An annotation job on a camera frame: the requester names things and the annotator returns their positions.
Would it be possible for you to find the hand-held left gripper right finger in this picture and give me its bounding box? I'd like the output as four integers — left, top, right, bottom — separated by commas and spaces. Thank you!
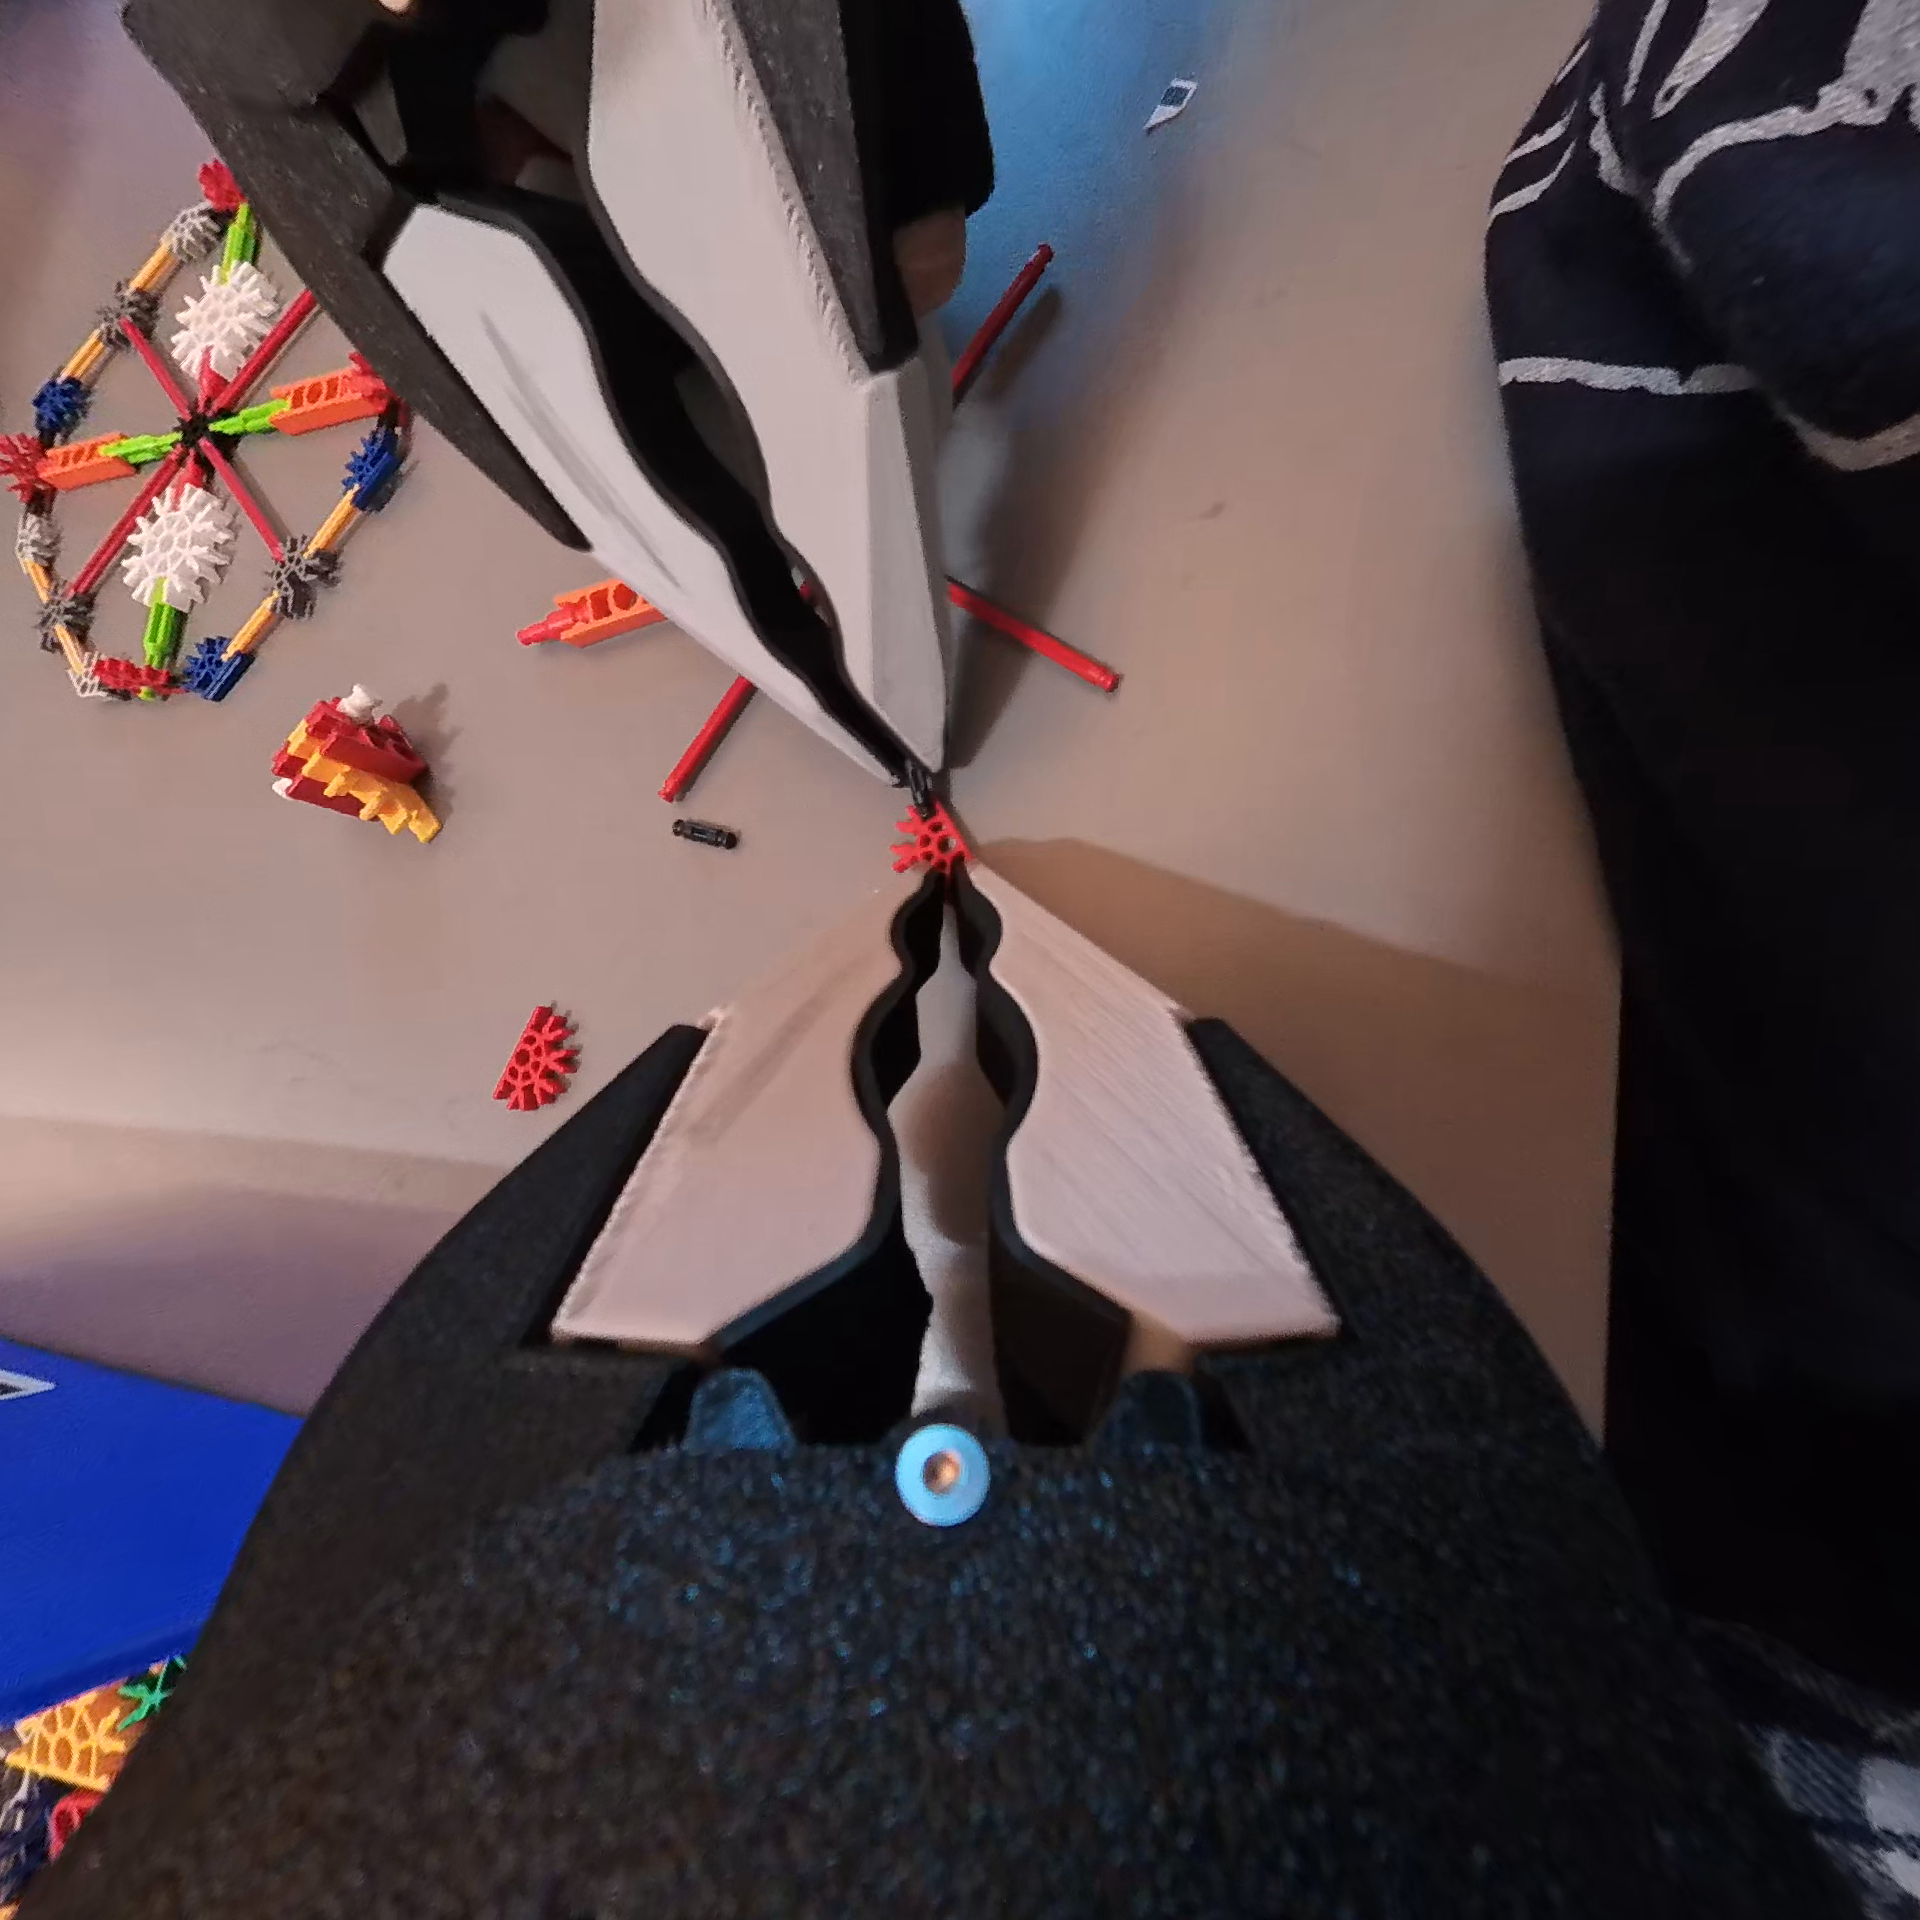
955, 870, 1345, 1444

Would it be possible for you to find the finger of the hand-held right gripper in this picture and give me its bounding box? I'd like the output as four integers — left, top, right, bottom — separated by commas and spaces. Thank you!
581, 0, 962, 777
378, 198, 920, 786

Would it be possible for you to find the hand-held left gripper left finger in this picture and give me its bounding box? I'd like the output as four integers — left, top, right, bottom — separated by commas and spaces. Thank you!
547, 873, 955, 1444

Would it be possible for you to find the orange bar connector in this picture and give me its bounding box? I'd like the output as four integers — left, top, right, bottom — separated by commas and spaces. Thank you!
557, 575, 669, 648

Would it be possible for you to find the long red rod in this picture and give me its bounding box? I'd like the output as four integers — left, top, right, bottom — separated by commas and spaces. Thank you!
657, 674, 757, 805
945, 575, 1122, 695
948, 243, 1057, 404

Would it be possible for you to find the colourful toy wheel model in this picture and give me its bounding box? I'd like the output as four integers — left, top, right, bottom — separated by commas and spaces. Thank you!
0, 157, 409, 705

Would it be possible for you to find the stack of red yellow connectors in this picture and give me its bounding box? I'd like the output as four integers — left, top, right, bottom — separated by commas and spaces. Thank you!
272, 682, 444, 843

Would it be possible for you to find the person's dark printed shirt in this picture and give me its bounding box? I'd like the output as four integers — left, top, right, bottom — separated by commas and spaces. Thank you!
1482, 0, 1920, 1710

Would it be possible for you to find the blue plastic bin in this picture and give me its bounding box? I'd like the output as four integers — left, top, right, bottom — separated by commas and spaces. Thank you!
0, 1331, 307, 1920

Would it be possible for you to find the pile of colourful toy parts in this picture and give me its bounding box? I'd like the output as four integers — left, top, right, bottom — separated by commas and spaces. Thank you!
0, 1648, 190, 1920

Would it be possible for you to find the person's plaid shirt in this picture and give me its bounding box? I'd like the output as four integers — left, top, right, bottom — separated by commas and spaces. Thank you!
1725, 1648, 1920, 1920

